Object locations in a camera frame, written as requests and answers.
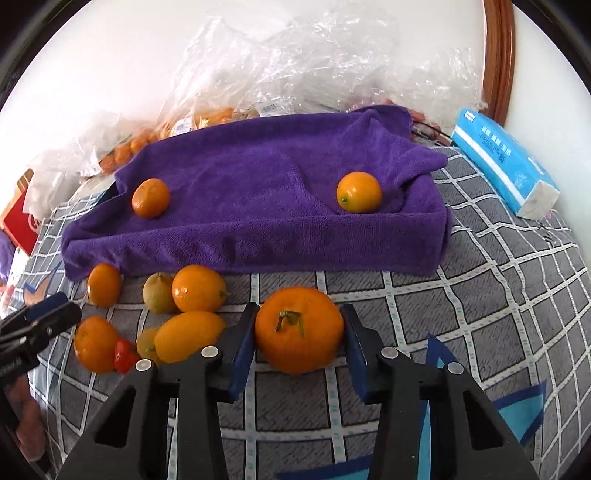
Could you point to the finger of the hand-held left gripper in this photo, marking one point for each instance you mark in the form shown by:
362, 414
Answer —
55, 316

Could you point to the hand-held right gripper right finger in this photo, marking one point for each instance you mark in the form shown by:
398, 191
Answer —
355, 355

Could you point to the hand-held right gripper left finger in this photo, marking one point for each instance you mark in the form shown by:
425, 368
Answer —
242, 355

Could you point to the oval yellow-orange citrus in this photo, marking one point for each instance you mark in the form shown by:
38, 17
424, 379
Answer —
189, 336

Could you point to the small mandarin orange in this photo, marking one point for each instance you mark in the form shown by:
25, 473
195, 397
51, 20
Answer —
105, 285

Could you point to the large orange with green stem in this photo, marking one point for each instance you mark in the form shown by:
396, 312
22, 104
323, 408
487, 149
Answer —
299, 330

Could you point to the round orange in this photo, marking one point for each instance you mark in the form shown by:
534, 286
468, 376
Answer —
359, 192
198, 288

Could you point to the person's left hand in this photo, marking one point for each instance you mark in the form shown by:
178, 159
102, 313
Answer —
25, 415

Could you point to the small red tomato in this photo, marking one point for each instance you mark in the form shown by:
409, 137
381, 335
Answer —
125, 357

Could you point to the small greenish yellow citrus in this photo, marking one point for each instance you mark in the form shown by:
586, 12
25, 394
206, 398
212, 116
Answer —
146, 344

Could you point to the greenish yellow lemon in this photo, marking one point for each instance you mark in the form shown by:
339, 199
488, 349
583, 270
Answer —
157, 292

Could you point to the red paper bag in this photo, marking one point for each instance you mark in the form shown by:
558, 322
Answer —
21, 217

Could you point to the white plastic bag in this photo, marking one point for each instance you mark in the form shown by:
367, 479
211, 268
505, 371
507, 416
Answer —
60, 170

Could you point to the purple towel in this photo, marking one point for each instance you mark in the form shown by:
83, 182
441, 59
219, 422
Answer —
258, 184

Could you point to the clear bag of mandarins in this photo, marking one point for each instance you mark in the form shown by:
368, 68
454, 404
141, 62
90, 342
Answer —
129, 147

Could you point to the clear bag of kumquats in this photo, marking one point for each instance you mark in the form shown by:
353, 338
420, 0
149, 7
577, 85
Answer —
207, 115

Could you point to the blue tissue pack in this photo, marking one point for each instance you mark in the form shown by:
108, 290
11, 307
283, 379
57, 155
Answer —
498, 157

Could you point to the labelled clear fruit bag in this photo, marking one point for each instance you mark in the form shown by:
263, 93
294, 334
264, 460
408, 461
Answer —
268, 109

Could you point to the crumpled clear plastic bag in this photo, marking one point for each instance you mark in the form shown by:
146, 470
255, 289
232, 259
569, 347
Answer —
448, 78

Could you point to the large crumpled clear bag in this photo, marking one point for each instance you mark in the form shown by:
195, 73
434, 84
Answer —
323, 60

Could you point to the brown wooden frame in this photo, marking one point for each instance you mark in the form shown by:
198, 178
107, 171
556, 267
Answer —
501, 55

